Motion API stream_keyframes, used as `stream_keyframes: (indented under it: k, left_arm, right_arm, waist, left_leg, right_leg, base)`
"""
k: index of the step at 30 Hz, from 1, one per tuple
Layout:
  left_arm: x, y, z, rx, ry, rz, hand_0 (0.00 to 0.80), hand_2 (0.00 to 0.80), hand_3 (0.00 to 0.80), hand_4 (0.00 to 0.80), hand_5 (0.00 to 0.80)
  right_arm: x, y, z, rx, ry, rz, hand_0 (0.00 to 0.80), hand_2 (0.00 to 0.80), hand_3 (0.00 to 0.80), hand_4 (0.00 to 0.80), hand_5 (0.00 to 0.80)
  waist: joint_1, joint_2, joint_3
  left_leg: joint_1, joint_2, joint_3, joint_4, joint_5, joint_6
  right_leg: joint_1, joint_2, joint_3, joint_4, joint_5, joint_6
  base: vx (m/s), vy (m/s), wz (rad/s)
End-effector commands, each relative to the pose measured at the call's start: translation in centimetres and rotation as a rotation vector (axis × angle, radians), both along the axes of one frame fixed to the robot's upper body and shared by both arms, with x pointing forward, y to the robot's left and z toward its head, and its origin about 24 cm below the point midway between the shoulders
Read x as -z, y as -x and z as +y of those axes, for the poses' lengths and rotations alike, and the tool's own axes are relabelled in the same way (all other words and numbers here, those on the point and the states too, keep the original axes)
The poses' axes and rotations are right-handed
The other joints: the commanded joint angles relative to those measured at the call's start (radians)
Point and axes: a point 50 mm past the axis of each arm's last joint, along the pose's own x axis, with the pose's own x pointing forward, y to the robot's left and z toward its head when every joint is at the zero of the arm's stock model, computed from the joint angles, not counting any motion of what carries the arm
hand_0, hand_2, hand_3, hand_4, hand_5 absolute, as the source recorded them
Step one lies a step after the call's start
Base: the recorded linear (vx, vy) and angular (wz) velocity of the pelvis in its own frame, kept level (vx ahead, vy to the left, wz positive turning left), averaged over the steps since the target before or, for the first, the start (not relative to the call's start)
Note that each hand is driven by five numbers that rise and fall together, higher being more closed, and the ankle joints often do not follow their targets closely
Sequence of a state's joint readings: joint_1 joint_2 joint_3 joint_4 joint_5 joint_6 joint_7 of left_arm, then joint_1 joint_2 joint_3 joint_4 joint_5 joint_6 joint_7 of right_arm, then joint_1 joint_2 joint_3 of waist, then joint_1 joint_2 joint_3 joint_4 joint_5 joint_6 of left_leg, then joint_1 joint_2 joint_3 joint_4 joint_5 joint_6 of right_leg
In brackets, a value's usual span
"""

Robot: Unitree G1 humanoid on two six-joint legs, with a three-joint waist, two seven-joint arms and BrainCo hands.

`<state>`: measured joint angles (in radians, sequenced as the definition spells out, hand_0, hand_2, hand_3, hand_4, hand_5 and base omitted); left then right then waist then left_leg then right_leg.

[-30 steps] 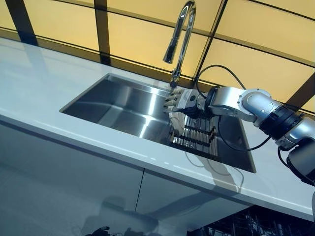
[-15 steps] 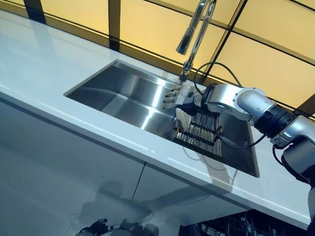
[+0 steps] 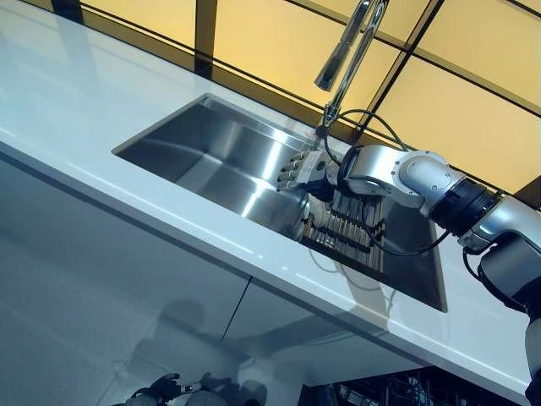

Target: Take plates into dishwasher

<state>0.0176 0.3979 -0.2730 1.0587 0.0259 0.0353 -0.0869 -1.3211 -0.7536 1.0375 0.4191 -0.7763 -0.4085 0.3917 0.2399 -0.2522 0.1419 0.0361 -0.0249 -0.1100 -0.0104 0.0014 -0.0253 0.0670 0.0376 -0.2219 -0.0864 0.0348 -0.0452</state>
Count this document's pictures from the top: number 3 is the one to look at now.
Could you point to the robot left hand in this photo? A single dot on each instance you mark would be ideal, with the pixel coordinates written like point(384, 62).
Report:
point(169, 387)

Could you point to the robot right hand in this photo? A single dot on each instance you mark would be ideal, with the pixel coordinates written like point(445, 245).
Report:
point(313, 169)

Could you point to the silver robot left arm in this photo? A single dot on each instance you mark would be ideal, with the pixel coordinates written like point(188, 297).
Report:
point(137, 401)

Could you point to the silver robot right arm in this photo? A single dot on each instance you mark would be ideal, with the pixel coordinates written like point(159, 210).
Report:
point(444, 186)

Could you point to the black dishwasher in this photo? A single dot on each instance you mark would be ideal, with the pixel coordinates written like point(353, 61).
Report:
point(359, 391)

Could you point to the grey robot left leg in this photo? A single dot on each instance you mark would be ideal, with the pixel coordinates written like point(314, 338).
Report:
point(203, 393)

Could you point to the black sink drying rack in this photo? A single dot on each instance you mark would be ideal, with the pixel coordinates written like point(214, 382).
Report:
point(351, 237)

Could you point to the stainless steel sink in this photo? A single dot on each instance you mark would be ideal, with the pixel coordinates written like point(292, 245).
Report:
point(228, 156)

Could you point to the chrome gooseneck faucet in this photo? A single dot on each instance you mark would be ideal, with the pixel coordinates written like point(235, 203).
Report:
point(351, 63)

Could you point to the white cabinet door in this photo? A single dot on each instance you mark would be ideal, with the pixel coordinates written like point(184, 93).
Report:
point(105, 262)
point(296, 338)

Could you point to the yellow window with dark frame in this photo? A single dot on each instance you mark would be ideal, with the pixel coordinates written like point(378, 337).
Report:
point(422, 63)

